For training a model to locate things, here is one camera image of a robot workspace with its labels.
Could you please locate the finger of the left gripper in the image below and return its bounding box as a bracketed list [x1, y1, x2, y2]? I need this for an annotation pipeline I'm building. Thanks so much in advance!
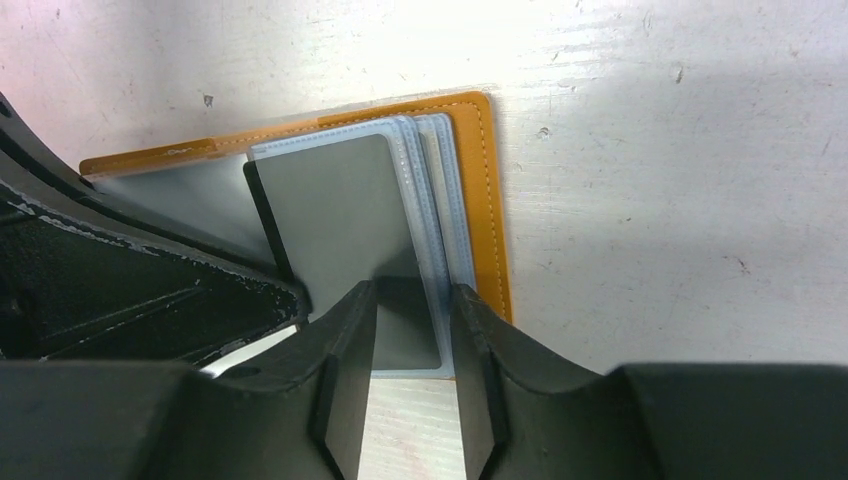
[1, 101, 306, 365]

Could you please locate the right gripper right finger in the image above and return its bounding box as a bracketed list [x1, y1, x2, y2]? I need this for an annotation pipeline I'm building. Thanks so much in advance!
[451, 285, 847, 479]

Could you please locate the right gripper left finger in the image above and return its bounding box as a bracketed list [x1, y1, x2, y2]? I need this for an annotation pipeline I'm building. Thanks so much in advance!
[1, 281, 377, 479]

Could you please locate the grey credit card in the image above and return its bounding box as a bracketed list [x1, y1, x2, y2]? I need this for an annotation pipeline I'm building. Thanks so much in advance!
[245, 122, 447, 377]

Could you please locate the yellow leather card holder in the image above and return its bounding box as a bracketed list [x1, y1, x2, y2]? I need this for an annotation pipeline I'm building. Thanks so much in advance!
[80, 91, 513, 379]

